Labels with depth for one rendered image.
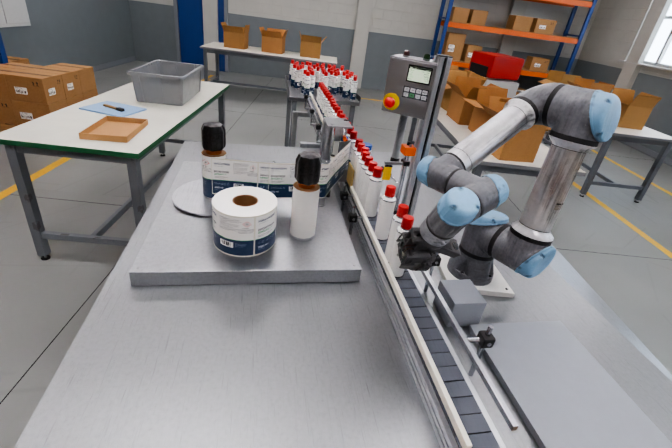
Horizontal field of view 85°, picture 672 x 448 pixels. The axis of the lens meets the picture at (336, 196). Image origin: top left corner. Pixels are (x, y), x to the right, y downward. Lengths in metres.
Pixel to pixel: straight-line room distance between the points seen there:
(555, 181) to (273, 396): 0.88
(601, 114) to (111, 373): 1.27
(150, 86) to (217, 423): 2.55
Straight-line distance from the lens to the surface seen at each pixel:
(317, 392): 0.94
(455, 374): 0.99
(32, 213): 2.74
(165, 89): 3.05
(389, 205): 1.26
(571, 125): 1.11
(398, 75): 1.34
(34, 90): 4.76
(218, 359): 0.99
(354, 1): 8.72
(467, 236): 1.27
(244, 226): 1.13
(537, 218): 1.17
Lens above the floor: 1.60
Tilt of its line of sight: 27 degrees down
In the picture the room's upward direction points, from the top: 8 degrees clockwise
